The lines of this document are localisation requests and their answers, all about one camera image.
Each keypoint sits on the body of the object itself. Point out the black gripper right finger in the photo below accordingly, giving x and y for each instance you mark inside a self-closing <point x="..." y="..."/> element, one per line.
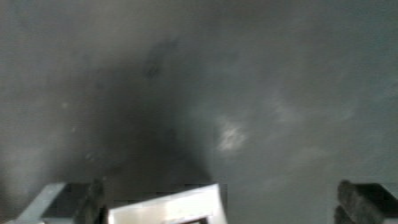
<point x="367" y="203"/>

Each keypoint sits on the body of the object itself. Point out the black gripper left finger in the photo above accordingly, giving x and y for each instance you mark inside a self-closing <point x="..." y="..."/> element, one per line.
<point x="67" y="204"/>

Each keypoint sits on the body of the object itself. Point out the white drawer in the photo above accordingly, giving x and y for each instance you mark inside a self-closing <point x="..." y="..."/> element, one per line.
<point x="190" y="207"/>

